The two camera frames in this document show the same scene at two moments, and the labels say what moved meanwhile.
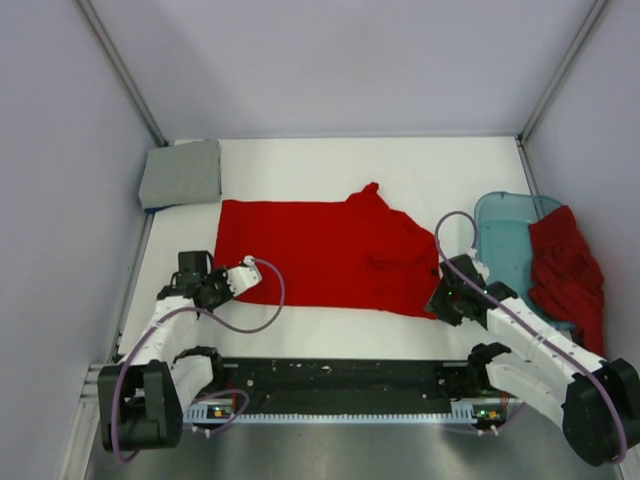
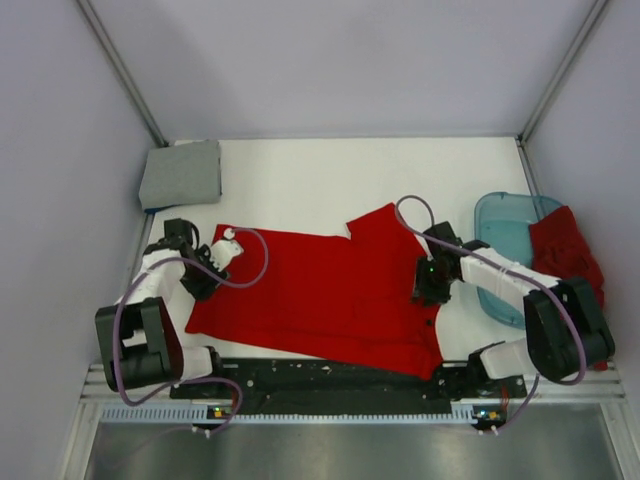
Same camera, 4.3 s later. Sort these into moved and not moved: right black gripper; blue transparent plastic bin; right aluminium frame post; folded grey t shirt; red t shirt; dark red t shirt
Moved: red t shirt; right black gripper
Not moved: blue transparent plastic bin; right aluminium frame post; folded grey t shirt; dark red t shirt
